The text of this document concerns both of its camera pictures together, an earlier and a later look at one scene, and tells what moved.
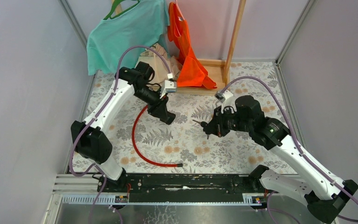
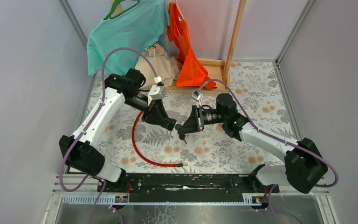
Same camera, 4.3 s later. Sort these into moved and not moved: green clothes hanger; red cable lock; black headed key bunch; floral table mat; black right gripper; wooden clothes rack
Moved: black headed key bunch; black right gripper
Not moved: floral table mat; wooden clothes rack; green clothes hanger; red cable lock
